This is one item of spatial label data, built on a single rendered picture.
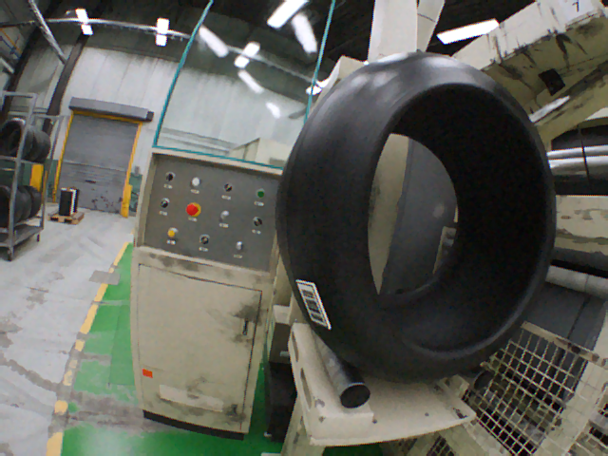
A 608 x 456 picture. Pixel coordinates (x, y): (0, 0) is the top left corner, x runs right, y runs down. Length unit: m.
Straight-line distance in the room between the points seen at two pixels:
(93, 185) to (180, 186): 8.61
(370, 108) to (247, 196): 0.71
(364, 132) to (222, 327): 0.87
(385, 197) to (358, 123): 0.44
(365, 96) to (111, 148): 9.31
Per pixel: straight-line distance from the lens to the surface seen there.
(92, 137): 9.76
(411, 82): 0.37
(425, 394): 0.66
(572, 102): 0.79
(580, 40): 0.74
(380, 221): 0.72
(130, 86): 9.97
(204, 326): 1.04
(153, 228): 1.06
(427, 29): 1.52
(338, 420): 0.43
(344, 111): 0.32
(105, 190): 9.45
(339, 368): 0.44
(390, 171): 0.74
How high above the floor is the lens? 1.14
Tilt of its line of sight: 3 degrees down
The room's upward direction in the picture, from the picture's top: 12 degrees clockwise
